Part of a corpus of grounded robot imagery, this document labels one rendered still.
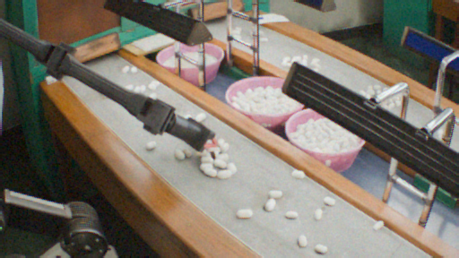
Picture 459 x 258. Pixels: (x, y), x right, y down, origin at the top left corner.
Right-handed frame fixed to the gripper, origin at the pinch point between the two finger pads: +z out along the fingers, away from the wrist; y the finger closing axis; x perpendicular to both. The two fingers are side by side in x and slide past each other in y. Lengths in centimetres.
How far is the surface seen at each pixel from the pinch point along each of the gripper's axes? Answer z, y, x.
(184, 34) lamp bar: -21.7, 10.9, -22.3
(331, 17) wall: 213, 153, -118
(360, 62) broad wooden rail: 61, 9, -55
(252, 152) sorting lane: 6.4, -8.2, -3.3
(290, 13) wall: 173, 158, -94
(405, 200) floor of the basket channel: 29, -53, -15
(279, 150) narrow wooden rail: 7.7, -15.0, -7.6
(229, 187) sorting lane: -4.9, -16.6, 6.7
